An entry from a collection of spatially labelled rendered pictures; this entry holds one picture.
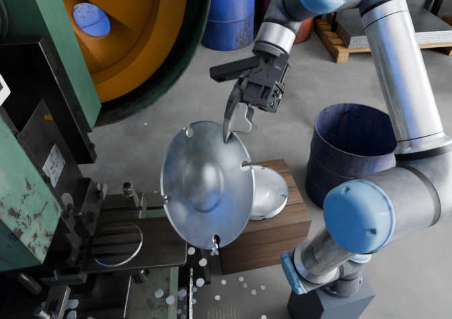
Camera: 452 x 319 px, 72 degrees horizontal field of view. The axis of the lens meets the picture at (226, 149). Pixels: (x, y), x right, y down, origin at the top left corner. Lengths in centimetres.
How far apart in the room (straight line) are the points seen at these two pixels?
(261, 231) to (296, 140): 104
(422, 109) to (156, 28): 59
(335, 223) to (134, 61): 61
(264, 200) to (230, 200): 73
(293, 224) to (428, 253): 80
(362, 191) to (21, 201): 50
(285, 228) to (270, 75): 86
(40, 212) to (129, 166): 165
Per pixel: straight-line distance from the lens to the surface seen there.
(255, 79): 63
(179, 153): 77
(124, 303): 87
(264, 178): 147
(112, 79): 91
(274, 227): 135
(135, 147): 228
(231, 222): 67
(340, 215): 57
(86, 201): 71
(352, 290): 113
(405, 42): 64
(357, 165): 157
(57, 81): 64
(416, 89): 64
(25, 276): 87
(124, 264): 82
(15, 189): 48
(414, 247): 192
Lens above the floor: 148
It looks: 43 degrees down
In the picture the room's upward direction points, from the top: 2 degrees counter-clockwise
